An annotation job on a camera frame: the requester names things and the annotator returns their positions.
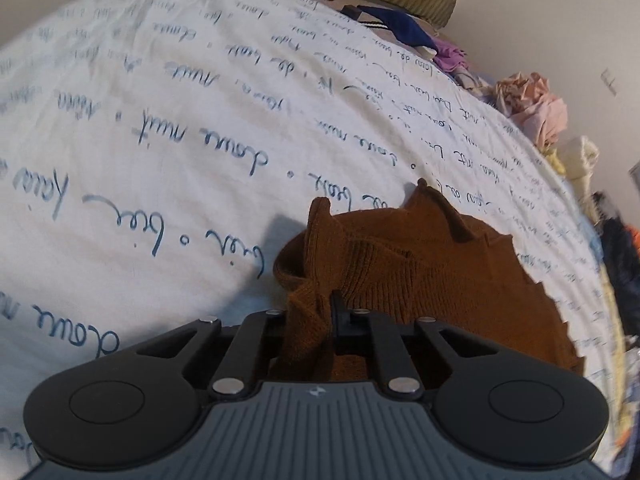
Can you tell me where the dark clothes pile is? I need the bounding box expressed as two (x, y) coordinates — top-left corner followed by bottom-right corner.
(590, 191), (640, 343)

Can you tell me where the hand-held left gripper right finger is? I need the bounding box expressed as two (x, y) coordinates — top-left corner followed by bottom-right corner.
(329, 291), (501, 395)

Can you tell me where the brown knit garment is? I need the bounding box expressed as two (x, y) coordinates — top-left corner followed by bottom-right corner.
(267, 178), (586, 383)

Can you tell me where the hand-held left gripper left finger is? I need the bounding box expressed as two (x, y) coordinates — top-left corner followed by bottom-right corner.
(135, 309), (288, 395)

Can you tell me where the white script-printed blanket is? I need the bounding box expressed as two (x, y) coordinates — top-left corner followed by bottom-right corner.
(0, 0), (623, 480)

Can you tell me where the purple cloth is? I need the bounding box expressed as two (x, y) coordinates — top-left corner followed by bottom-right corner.
(431, 37), (472, 75)

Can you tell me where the cream folded cloth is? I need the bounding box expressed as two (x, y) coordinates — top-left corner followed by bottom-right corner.
(545, 135), (601, 192)

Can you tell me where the dark blue garment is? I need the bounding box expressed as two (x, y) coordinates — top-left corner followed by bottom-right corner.
(342, 5), (436, 55)

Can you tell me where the pink crumpled cloth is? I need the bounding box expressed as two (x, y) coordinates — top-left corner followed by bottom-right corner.
(492, 72), (569, 148)

